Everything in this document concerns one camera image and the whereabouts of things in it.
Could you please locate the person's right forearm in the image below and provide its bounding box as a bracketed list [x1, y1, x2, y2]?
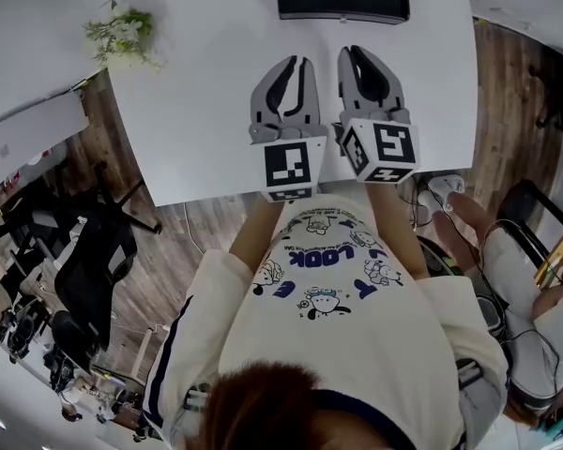
[365, 182, 431, 281]

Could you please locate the white floor cable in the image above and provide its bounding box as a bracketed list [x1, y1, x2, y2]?
[183, 201, 207, 255]

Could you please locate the cream printed t-shirt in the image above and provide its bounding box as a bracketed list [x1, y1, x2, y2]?
[140, 193, 510, 450]

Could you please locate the green white flower plant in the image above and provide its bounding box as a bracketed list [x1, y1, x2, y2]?
[81, 0, 164, 73]

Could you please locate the wooden table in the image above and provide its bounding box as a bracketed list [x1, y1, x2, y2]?
[533, 217, 563, 291]

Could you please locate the person's left forearm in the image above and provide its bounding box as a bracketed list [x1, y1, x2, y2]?
[227, 198, 283, 272]

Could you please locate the black frame chair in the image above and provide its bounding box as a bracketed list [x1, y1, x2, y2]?
[495, 177, 563, 272]

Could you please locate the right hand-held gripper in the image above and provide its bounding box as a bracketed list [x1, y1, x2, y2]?
[332, 45, 420, 186]

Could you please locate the white side table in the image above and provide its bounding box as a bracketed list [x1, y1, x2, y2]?
[0, 91, 92, 192]

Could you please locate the grey shoulder strap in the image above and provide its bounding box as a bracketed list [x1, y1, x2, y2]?
[454, 357, 509, 436]
[182, 382, 213, 413]

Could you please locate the black mesh office chair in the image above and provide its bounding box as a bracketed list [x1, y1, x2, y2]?
[536, 60, 563, 155]

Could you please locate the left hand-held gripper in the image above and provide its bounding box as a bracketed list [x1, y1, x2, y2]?
[249, 54, 329, 203]

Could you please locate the black grey office chair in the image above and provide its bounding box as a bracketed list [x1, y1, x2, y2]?
[50, 158, 165, 361]

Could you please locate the black floor cable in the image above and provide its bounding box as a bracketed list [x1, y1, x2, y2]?
[398, 175, 451, 229]

